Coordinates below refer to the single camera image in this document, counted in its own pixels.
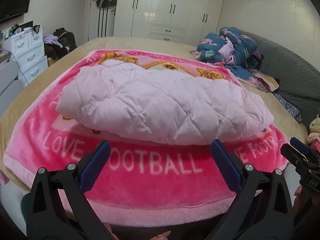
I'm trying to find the black television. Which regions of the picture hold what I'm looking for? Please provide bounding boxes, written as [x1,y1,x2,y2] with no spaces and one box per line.
[0,0,35,23]

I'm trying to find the bed with tan sheet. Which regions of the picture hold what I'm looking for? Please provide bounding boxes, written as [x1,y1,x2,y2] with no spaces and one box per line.
[0,36,308,193]

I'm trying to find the colourful clothes pile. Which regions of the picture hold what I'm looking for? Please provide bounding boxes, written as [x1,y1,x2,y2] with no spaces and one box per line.
[307,117,320,153]

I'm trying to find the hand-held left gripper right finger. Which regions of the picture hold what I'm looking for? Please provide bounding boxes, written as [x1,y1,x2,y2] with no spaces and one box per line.
[211,139,293,240]

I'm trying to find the pink quilted jacket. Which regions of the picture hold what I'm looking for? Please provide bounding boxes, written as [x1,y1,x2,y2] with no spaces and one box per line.
[55,59,274,146]

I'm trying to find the white door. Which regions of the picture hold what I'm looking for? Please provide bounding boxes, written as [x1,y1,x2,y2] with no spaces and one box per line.
[84,0,121,42]

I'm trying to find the red yellow printed cloth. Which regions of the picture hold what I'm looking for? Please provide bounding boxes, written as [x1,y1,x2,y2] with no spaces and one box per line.
[250,69,280,92]

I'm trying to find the dark brown clothes pile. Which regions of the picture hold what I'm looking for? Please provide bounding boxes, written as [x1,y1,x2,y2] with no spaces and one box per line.
[45,44,66,61]

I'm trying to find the thin black cable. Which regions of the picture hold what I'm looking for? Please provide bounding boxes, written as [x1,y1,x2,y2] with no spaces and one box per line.
[9,51,27,79]

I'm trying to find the blue floral patterned cloth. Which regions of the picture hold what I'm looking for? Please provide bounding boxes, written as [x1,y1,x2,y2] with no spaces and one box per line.
[274,92,303,123]

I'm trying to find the blue flamingo print quilt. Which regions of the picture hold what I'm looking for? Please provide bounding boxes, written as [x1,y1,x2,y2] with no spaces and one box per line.
[190,26,273,91]

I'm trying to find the black hanging straps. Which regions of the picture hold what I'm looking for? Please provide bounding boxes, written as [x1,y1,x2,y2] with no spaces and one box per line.
[97,7,108,37]

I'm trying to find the white wardrobe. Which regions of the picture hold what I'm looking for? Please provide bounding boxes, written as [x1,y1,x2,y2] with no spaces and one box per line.
[114,0,225,47]

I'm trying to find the person's left hand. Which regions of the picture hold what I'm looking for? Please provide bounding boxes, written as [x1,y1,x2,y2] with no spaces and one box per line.
[104,222,172,240]

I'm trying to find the pink printed blanket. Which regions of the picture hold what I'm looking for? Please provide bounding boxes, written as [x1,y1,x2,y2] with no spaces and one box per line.
[4,50,288,220]

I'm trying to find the person's right hand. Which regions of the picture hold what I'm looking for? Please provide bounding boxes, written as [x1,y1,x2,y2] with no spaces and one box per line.
[292,186,305,215]

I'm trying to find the white drawer unit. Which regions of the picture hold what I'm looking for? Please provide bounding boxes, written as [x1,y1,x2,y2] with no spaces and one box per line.
[2,26,48,86]

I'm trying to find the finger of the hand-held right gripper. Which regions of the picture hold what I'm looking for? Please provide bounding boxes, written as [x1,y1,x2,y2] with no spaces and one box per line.
[280,144,310,173]
[290,137,315,160]

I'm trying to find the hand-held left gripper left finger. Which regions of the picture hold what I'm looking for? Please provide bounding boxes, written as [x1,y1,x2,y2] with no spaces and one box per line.
[26,140,111,240]

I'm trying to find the grey quilted headboard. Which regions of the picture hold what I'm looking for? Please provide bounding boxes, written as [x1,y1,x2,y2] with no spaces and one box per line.
[240,30,320,125]

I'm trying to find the pile of clothes and bags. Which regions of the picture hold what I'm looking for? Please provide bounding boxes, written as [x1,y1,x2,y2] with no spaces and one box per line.
[53,28,77,55]

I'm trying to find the lilac garment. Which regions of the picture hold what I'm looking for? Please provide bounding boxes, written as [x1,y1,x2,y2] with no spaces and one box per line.
[43,35,63,48]

